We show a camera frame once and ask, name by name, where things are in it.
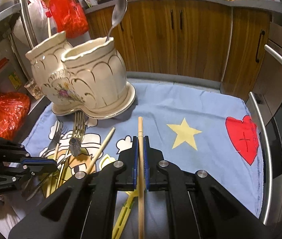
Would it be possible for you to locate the silver fork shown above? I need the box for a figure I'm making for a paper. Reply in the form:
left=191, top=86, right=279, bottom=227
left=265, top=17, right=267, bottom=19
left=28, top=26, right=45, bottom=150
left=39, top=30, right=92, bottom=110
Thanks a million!
left=41, top=120, right=63, bottom=158

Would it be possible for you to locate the wooden chopstick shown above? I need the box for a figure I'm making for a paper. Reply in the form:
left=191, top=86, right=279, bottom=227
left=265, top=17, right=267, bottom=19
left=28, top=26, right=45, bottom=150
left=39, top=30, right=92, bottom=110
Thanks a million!
left=47, top=15, right=52, bottom=38
left=86, top=127, right=116, bottom=174
left=46, top=143, right=60, bottom=198
left=138, top=117, right=145, bottom=238

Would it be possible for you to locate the flower-shaped silver spoon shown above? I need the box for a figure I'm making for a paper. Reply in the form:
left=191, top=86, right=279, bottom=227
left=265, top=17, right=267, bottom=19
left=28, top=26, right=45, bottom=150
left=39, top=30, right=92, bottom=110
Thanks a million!
left=26, top=138, right=81, bottom=201

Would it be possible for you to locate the gold fork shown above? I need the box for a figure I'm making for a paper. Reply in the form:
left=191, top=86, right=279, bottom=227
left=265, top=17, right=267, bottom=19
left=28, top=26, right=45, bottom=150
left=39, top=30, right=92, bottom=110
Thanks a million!
left=55, top=111, right=86, bottom=189

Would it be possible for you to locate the large silver spoon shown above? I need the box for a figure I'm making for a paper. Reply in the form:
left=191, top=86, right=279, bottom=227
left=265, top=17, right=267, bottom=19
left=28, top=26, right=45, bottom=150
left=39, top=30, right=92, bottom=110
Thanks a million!
left=106, top=0, right=127, bottom=42

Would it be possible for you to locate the red bag on shelf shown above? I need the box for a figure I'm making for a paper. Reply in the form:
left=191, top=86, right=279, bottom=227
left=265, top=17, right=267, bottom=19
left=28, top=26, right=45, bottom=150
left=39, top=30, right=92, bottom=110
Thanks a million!
left=0, top=92, right=31, bottom=141

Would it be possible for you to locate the plastic cup with straw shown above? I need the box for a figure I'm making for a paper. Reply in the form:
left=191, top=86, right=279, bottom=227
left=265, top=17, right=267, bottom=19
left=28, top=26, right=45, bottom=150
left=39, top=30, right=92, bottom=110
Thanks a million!
left=24, top=78, right=44, bottom=100

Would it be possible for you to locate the blue cartoon cloth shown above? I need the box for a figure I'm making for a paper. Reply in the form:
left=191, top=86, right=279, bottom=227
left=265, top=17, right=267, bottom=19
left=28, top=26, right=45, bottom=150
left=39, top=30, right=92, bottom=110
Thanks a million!
left=21, top=83, right=265, bottom=239

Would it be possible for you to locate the cream ceramic utensil holder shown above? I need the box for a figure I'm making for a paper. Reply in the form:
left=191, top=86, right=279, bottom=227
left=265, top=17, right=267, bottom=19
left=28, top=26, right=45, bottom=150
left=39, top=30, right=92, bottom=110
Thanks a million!
left=25, top=31, right=136, bottom=120

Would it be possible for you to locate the metal shelf rack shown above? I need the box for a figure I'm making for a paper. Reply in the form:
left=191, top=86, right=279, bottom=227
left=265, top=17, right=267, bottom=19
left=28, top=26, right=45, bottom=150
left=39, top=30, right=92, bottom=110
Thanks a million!
left=0, top=0, right=42, bottom=141

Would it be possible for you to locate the white plastic bag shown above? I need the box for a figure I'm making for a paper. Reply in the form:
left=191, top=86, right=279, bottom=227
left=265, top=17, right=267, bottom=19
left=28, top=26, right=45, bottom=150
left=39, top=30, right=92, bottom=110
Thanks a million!
left=13, top=0, right=48, bottom=45

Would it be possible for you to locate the hanging red plastic bag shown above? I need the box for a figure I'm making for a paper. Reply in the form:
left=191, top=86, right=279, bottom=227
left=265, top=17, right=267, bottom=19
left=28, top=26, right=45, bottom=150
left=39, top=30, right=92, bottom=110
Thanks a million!
left=49, top=0, right=88, bottom=38

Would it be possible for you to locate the steel oven handle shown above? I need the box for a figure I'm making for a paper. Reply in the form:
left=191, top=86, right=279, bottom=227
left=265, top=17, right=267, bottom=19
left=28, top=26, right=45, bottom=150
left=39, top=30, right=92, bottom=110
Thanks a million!
left=249, top=92, right=273, bottom=225

